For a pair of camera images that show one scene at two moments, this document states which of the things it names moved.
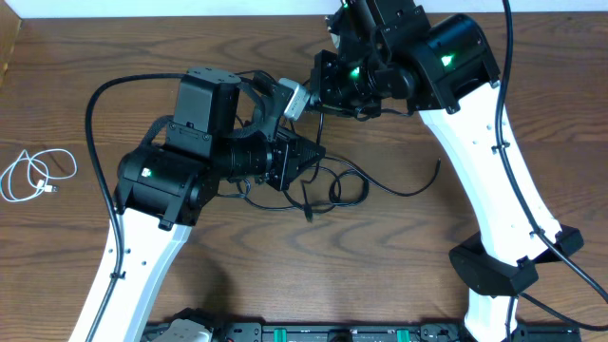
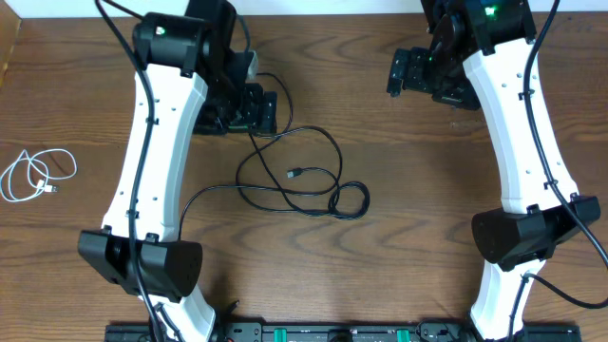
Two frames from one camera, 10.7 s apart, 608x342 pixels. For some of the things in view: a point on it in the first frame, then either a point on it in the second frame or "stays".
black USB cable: [332, 187] to [297, 171]
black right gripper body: [354, 87] to [433, 74]
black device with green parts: [375, 331] stays
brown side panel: [9, 28] stays
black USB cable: [377, 183] to [283, 132]
